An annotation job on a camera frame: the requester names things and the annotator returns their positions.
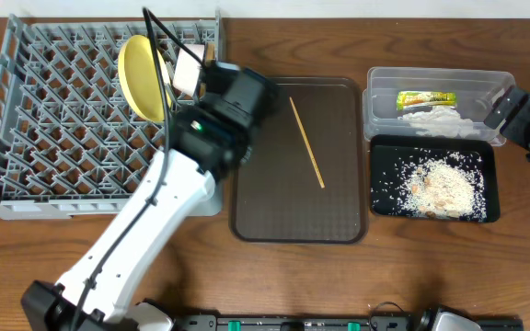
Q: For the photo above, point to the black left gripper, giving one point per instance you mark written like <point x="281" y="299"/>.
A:
<point x="216" y="75"/>

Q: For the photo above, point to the pink white bowl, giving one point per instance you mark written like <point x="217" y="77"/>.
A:
<point x="187" y="74"/>

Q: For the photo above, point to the yellow round plate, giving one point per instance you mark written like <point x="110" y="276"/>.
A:
<point x="138" y="79"/>

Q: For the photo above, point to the spilled rice food scraps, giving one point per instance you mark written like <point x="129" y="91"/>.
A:
<point x="421" y="183"/>

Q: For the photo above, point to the clear plastic waste bin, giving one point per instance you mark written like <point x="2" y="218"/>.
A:
<point x="476" y="92"/>

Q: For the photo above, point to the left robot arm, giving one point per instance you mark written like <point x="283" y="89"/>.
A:
<point x="206" y="141"/>

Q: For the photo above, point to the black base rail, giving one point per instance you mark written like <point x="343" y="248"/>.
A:
<point x="436" y="318"/>

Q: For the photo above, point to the wooden chopstick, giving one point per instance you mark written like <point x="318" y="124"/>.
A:
<point x="307" y="144"/>
<point x="209" y="55"/>

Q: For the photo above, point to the dark brown serving tray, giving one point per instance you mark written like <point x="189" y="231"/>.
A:
<point x="276" y="197"/>

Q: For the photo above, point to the black waste tray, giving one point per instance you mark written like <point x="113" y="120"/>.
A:
<point x="384" y="148"/>

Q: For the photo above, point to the grey plastic dish rack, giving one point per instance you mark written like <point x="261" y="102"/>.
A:
<point x="69" y="142"/>

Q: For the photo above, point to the white tissue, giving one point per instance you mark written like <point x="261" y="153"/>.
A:
<point x="440" y="121"/>

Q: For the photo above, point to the green orange snack wrapper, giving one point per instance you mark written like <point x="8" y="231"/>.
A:
<point x="413" y="99"/>

